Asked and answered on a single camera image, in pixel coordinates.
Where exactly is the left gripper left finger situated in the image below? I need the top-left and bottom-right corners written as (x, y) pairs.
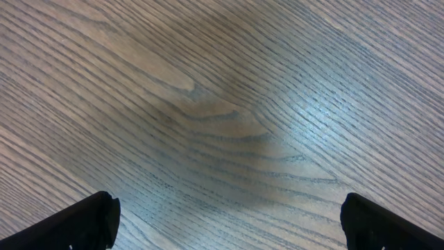
top-left (1, 191), bottom-right (121, 250)

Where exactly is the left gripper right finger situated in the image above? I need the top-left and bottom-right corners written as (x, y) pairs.
top-left (340, 192), bottom-right (443, 250)

